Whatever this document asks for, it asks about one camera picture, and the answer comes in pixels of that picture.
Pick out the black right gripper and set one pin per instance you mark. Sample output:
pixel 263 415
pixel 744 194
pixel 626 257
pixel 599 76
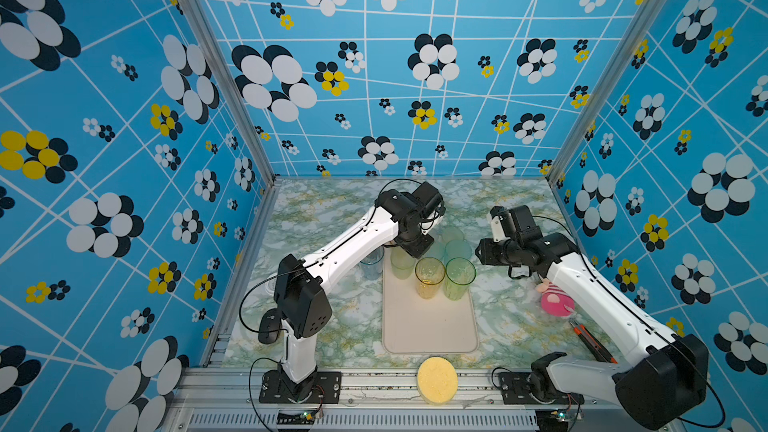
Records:
pixel 485 254

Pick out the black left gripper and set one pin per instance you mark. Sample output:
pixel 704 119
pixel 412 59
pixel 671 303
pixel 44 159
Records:
pixel 421 249

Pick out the tall green-teal glass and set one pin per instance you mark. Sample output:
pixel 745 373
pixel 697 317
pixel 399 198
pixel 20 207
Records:
pixel 458 249

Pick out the yellow glass column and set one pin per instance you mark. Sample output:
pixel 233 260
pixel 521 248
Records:
pixel 429 273

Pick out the green glass column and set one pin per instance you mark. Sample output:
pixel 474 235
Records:
pixel 460 273

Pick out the tall teal glass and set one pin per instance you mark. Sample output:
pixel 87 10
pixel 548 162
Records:
pixel 436 250

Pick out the grey-blue glass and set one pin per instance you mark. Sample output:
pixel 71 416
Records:
pixel 372 265

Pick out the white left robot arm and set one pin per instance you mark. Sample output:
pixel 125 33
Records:
pixel 302 285

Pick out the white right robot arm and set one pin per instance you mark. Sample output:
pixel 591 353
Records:
pixel 660 376

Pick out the pale pink rectangular tray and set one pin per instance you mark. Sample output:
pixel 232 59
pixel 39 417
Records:
pixel 414 325

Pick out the pink plush doll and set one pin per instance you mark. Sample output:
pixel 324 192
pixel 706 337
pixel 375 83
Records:
pixel 555 301

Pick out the red black utility knife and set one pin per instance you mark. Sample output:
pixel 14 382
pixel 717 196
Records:
pixel 599 352

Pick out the yellow round sponge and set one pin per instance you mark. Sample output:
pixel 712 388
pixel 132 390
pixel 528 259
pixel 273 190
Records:
pixel 437 381

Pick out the black computer mouse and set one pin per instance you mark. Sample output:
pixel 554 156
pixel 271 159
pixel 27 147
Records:
pixel 270 327

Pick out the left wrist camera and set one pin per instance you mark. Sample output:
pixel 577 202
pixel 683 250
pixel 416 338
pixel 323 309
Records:
pixel 429 201

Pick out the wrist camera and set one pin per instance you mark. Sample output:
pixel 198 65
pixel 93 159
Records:
pixel 515 224
pixel 429 201

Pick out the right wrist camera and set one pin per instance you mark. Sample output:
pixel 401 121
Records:
pixel 515 224

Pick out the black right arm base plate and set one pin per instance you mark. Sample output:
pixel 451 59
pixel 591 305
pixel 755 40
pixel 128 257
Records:
pixel 515 389

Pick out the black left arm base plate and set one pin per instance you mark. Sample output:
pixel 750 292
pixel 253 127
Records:
pixel 320 387

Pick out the aluminium front rail frame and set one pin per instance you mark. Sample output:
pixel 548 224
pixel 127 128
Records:
pixel 377 400

